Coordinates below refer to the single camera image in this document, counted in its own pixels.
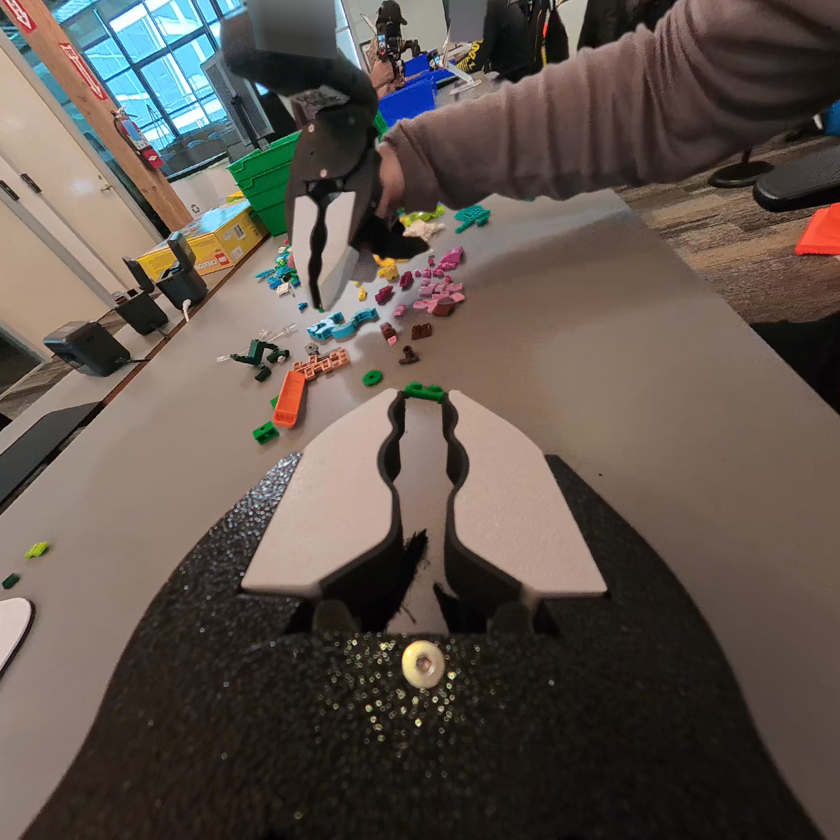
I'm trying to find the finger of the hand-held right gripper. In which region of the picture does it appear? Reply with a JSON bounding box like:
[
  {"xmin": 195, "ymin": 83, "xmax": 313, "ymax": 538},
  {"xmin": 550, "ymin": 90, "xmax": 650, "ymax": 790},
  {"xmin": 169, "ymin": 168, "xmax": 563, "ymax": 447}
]
[
  {"xmin": 318, "ymin": 190, "xmax": 361, "ymax": 311},
  {"xmin": 292, "ymin": 196, "xmax": 324, "ymax": 291}
]

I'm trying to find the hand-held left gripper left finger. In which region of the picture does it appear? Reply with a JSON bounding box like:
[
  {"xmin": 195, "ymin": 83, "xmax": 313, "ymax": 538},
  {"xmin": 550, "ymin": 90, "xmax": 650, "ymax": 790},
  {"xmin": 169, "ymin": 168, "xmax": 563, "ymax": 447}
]
[{"xmin": 241, "ymin": 387, "xmax": 404, "ymax": 599}]

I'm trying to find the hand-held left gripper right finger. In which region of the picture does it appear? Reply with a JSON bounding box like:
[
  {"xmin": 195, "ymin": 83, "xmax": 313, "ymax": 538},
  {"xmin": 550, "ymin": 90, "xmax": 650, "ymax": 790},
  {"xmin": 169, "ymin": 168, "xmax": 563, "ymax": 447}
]
[{"xmin": 445, "ymin": 390, "xmax": 609, "ymax": 600}]

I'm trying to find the person's right forearm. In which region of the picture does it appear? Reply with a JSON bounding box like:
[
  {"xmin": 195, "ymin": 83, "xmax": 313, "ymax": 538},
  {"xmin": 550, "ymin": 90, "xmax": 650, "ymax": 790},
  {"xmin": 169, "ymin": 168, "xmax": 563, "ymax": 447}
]
[{"xmin": 381, "ymin": 0, "xmax": 840, "ymax": 204}]

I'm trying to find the light blue curved lego piece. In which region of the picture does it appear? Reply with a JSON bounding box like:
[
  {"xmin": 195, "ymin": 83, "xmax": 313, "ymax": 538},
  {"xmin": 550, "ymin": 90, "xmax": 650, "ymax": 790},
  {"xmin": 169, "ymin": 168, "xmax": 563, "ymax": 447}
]
[{"xmin": 306, "ymin": 308, "xmax": 379, "ymax": 342}]

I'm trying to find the yellow lego box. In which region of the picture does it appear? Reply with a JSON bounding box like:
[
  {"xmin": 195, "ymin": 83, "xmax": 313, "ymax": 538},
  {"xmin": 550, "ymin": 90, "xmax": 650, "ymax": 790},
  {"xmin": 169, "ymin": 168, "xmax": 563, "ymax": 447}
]
[{"xmin": 136, "ymin": 200, "xmax": 270, "ymax": 277}]

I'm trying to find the pile of pink lego pieces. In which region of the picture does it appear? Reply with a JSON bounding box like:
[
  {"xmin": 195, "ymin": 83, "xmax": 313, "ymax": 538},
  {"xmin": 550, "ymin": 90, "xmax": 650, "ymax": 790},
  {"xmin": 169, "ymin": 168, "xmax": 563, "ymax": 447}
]
[{"xmin": 374, "ymin": 246, "xmax": 467, "ymax": 319}]

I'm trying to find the salmon lego plate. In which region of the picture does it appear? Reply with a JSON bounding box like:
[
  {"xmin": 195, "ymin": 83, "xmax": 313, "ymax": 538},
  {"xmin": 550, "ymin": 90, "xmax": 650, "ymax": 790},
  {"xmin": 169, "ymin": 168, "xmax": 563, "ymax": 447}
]
[{"xmin": 292, "ymin": 350, "xmax": 350, "ymax": 378}]

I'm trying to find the orange lego piece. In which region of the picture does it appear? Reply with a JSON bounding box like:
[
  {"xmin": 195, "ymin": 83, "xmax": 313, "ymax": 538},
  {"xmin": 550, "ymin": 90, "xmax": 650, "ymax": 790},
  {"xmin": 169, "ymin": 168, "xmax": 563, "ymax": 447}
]
[{"xmin": 272, "ymin": 371, "xmax": 307, "ymax": 429}]

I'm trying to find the dark green lego assembly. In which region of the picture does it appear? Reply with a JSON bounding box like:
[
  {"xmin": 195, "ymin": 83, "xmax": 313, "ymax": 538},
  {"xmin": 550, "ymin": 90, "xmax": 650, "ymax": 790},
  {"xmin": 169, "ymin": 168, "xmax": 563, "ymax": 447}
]
[{"xmin": 230, "ymin": 338, "xmax": 290, "ymax": 383}]

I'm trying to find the person's right hand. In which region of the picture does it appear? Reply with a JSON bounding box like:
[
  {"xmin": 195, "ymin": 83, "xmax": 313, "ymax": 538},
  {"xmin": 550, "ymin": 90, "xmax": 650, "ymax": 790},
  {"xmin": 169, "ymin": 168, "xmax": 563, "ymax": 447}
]
[{"xmin": 375, "ymin": 141, "xmax": 409, "ymax": 219}]

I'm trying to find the pile of small teal bricks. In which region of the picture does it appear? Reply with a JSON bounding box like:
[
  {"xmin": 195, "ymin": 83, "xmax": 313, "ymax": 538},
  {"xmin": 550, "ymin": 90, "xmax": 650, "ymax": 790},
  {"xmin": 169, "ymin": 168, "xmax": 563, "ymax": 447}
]
[{"xmin": 256, "ymin": 246, "xmax": 303, "ymax": 296}]

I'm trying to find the stack of green bins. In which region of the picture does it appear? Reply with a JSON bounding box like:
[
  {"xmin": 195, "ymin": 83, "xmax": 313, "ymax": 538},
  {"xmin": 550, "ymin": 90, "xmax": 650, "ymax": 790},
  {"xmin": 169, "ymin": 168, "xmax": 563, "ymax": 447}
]
[{"xmin": 227, "ymin": 112, "xmax": 388, "ymax": 237}]

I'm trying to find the blue bin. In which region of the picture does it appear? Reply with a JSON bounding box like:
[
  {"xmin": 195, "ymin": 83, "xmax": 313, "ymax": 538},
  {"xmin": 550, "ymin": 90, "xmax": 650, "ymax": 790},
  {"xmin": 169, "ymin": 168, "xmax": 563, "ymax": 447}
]
[{"xmin": 377, "ymin": 56, "xmax": 438, "ymax": 129}]

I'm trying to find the grey monitor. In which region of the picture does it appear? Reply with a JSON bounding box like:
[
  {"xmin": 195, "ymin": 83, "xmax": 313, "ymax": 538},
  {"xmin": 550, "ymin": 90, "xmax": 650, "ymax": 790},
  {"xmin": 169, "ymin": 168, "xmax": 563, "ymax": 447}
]
[{"xmin": 200, "ymin": 52, "xmax": 273, "ymax": 148}]

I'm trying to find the black charger dock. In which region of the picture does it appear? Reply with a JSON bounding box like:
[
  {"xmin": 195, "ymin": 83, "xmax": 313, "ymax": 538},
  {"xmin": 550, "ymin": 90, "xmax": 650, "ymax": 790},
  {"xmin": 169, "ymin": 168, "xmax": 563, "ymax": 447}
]
[
  {"xmin": 155, "ymin": 231, "xmax": 208, "ymax": 309},
  {"xmin": 123, "ymin": 258, "xmax": 169, "ymax": 336}
]

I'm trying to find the red fire extinguisher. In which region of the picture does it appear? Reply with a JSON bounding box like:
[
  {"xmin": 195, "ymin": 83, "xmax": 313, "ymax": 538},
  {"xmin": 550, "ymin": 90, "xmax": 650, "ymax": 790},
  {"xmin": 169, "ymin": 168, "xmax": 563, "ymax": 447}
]
[{"xmin": 112, "ymin": 107, "xmax": 149, "ymax": 153}]

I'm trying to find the black charger box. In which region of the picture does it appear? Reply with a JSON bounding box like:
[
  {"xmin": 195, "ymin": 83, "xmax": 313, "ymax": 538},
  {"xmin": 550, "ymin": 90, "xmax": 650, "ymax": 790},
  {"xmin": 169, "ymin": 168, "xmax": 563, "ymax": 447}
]
[{"xmin": 44, "ymin": 320, "xmax": 131, "ymax": 377}]

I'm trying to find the black flat device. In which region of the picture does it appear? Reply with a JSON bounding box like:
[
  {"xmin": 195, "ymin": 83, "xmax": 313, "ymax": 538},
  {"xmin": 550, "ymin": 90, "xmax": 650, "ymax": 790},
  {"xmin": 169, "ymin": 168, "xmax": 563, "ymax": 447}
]
[{"xmin": 0, "ymin": 402, "xmax": 102, "ymax": 506}]

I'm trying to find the white flat object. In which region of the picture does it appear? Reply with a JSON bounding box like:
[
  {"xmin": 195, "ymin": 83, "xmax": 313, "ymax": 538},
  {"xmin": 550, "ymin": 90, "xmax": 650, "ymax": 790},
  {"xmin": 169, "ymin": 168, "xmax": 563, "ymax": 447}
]
[{"xmin": 0, "ymin": 597, "xmax": 35, "ymax": 677}]

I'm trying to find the orange plastic object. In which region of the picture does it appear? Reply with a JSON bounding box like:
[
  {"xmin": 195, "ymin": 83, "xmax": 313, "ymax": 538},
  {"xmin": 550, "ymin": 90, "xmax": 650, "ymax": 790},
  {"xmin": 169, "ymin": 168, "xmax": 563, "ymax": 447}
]
[{"xmin": 794, "ymin": 203, "xmax": 840, "ymax": 257}]

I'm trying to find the black office chair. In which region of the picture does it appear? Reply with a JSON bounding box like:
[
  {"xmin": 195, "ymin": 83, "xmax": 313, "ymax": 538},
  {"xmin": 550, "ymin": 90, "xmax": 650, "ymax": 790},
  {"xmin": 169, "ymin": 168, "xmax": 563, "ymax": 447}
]
[{"xmin": 709, "ymin": 98, "xmax": 840, "ymax": 212}]

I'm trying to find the wooden post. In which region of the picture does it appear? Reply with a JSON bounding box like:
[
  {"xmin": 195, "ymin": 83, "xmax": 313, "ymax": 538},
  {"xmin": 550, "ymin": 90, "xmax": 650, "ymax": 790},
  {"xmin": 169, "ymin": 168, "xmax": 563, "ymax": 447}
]
[{"xmin": 20, "ymin": 0, "xmax": 191, "ymax": 224}]

